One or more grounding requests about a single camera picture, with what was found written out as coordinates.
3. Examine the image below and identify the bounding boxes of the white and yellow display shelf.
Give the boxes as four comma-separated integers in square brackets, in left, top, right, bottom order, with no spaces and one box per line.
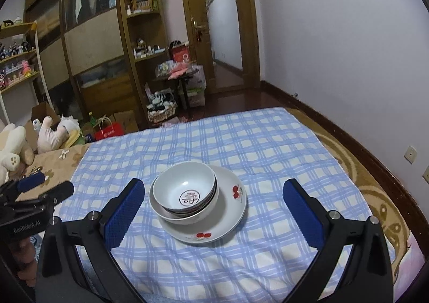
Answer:
[0,21,51,123]

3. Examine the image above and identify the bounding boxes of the pink plastic packets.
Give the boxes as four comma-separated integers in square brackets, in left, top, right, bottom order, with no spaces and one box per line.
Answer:
[161,117,191,127]

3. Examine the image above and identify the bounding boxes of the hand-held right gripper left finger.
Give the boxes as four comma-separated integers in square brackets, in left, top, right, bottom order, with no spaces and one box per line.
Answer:
[35,178,145,303]

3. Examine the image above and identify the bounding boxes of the wooden wardrobe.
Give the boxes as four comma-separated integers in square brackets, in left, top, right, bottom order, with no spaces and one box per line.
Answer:
[25,0,135,123]

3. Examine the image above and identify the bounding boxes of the pile of socks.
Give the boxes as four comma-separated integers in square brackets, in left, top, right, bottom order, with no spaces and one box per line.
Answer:
[148,91,176,111]

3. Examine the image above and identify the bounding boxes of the red bowl with black emblem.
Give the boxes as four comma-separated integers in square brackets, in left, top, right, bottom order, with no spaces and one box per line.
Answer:
[157,161,217,215]

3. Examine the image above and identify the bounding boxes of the pink fabric pieces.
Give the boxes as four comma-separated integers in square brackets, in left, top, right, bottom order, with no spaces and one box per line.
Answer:
[168,62,197,80]

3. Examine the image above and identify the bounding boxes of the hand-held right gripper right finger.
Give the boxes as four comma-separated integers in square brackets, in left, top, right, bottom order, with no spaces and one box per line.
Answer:
[282,179,394,303]

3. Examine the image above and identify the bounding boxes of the wicker basket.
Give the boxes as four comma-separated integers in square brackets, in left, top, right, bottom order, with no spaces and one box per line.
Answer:
[147,104,178,123]

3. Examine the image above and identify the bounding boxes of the red patterned bowl white inside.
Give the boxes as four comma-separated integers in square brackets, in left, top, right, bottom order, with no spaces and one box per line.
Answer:
[164,186,218,216]

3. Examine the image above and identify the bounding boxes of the yellow green cushion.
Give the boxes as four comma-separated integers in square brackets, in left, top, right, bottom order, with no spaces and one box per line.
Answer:
[64,130,84,149]

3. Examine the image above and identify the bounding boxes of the cardboard box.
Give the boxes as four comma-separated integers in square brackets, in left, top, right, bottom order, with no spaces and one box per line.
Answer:
[31,103,61,126]
[110,110,139,134]

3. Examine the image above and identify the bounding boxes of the curved wooden corner shelf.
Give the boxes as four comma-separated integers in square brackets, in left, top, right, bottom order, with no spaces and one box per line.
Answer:
[116,0,171,129]

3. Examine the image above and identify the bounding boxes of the white cherry print plate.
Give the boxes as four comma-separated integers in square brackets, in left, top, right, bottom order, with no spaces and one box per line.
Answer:
[157,165,247,245]

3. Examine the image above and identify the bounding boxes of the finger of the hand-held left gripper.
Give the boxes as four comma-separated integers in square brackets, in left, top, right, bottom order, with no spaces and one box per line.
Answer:
[15,171,46,193]
[40,180,75,206]

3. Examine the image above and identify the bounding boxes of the person's left hand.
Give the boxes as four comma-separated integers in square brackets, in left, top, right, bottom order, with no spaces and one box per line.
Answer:
[12,238,37,288]

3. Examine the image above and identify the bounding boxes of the blue checked blanket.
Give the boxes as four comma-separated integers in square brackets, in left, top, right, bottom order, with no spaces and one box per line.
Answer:
[55,107,369,303]

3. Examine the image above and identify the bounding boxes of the white spiky plush toy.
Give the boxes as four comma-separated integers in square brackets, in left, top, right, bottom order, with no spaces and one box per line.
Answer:
[58,115,81,134]

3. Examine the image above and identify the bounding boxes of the tan patterned bed cover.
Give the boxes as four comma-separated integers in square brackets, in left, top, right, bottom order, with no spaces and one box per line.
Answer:
[285,107,426,290]

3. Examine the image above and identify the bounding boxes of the pink and white plush toy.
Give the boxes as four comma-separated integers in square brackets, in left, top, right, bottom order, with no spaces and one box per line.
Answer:
[36,116,69,154]

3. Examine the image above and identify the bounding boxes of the clear plastic storage box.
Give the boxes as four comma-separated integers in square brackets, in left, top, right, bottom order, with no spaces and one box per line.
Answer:
[183,87,206,108]

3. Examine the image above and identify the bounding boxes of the row of small figurines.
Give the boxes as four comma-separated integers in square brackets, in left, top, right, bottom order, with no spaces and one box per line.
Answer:
[0,40,36,59]

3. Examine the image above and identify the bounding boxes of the brown cartoon print blanket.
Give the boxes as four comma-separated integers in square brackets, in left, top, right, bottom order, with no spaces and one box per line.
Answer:
[13,142,91,186]

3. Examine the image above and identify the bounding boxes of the small dark wooden table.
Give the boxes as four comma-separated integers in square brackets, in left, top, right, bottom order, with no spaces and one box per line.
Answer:
[155,70,202,110]

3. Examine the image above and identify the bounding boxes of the red paper bag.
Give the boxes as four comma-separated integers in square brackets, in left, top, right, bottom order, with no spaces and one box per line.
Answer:
[94,115,125,141]

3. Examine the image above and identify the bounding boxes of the cream plush toy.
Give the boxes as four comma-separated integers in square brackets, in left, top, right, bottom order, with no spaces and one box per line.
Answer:
[0,123,34,183]

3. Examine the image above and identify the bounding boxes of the small wooden vanity mirror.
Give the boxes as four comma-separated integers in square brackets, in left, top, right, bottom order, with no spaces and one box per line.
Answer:
[131,0,153,13]

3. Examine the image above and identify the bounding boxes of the red gift bag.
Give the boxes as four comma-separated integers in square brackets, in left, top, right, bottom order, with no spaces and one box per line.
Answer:
[172,46,191,64]

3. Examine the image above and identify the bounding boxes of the plain white bowl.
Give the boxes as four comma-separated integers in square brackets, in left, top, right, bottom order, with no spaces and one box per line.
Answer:
[149,169,220,222]

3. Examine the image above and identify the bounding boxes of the white plastic bag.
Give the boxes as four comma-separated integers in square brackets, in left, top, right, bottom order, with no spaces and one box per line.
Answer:
[188,65,206,91]

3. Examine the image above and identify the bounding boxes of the wooden door with glass panel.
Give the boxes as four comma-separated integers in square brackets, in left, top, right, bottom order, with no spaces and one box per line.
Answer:
[177,0,261,94]

